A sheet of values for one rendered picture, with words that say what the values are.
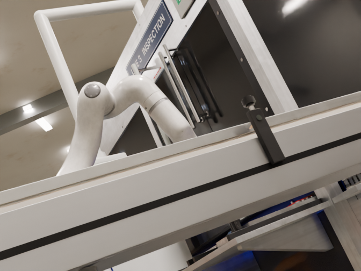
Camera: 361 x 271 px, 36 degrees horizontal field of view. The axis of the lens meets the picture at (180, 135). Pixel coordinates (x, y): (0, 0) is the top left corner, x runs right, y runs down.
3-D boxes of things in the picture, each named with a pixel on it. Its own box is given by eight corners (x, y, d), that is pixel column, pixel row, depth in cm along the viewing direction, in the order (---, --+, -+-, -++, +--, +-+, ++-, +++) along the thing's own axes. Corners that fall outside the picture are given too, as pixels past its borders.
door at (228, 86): (230, 165, 242) (176, 51, 258) (281, 121, 206) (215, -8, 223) (229, 166, 242) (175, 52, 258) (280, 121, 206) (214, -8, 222)
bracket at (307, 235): (329, 249, 198) (312, 215, 202) (334, 247, 196) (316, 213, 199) (253, 284, 182) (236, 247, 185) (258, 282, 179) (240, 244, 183)
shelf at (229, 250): (253, 250, 254) (251, 245, 255) (347, 199, 196) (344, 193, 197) (161, 289, 231) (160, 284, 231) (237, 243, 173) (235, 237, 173)
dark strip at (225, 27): (299, 178, 204) (209, 0, 226) (306, 173, 200) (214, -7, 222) (296, 179, 204) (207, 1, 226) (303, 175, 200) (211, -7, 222)
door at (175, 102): (189, 201, 281) (145, 100, 298) (230, 166, 243) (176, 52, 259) (188, 201, 281) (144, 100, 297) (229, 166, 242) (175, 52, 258)
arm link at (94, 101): (82, 228, 197) (70, 222, 181) (50, 220, 199) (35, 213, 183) (120, 95, 209) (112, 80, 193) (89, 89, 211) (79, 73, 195)
